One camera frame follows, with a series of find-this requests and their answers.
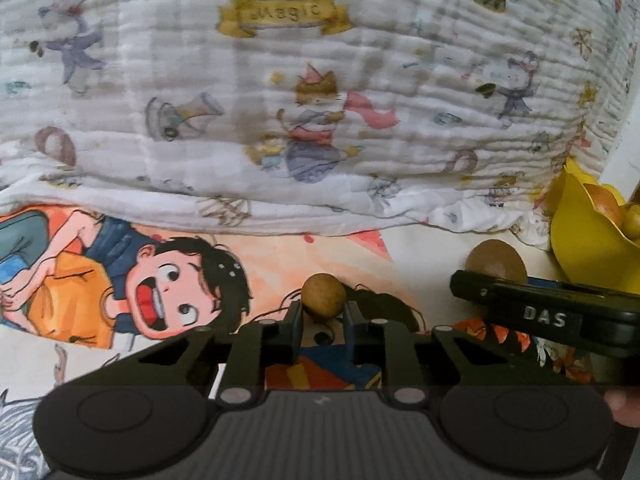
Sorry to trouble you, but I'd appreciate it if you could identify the brown longan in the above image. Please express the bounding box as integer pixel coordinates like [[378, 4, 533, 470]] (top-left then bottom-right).
[[301, 273, 346, 320]]

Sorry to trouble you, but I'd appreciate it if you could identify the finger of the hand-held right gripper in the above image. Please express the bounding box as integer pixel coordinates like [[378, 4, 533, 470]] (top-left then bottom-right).
[[449, 269, 576, 312]]

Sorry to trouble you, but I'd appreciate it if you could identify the large red apple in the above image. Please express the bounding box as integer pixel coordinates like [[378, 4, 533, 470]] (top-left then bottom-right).
[[582, 184, 626, 228]]

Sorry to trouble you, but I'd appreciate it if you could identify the colourful comic drawing mat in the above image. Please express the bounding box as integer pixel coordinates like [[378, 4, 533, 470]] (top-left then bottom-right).
[[240, 282, 626, 391]]

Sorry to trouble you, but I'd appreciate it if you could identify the person's right hand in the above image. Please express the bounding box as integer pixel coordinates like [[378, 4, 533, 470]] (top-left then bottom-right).
[[602, 389, 640, 428]]

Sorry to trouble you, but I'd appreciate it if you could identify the yellow plastic bowl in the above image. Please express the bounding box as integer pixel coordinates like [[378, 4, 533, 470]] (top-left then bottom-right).
[[547, 157, 640, 293]]

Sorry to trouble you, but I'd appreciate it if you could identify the large yellow lemon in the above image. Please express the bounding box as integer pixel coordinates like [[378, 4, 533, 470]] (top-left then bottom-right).
[[622, 205, 640, 241]]

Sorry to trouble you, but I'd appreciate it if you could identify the brown kiwi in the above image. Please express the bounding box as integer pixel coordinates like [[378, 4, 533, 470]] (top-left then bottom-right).
[[465, 240, 527, 278]]

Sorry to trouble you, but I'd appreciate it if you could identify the cartoon boy drawing mat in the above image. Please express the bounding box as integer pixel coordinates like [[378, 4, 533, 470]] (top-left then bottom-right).
[[0, 200, 396, 466]]

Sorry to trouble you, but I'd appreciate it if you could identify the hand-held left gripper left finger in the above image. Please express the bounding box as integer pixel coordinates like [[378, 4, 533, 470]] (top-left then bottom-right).
[[135, 302, 304, 406]]

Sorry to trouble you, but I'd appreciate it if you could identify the white printed blanket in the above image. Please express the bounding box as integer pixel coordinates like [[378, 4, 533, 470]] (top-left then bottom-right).
[[0, 0, 640, 251]]

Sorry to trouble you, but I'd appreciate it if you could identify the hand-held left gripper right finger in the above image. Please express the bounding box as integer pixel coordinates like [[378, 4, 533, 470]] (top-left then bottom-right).
[[342, 300, 501, 406]]

